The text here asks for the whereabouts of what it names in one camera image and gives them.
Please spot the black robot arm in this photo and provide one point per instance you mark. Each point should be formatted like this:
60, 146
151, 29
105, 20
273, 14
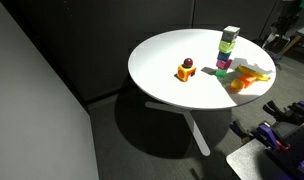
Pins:
287, 20

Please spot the green block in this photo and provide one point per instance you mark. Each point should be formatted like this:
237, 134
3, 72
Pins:
221, 72

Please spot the magenta block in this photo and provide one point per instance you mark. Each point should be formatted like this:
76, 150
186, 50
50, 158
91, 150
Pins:
223, 63

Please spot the blue block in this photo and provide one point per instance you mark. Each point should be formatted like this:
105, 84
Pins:
223, 55

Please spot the yellow-green block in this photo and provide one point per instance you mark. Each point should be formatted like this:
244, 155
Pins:
227, 46

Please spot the orange block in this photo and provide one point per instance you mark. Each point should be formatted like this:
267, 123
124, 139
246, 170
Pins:
248, 80

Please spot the yellow toy banana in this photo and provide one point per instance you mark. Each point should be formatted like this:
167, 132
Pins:
255, 73

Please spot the orange shape-sorter cube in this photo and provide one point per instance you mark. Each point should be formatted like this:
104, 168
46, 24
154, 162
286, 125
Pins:
185, 73

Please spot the dark red ball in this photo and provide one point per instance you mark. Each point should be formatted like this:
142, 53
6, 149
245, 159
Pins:
188, 62

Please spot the white table base legs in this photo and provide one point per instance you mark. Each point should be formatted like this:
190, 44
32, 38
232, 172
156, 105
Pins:
192, 128

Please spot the grey flat plate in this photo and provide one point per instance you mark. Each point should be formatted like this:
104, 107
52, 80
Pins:
245, 161

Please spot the black spring clamp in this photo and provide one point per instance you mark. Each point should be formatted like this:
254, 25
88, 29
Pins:
275, 110

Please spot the purple black clamps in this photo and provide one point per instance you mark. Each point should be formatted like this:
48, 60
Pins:
292, 146

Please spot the side table with wooden leg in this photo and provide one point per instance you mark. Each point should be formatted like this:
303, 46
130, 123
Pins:
300, 35

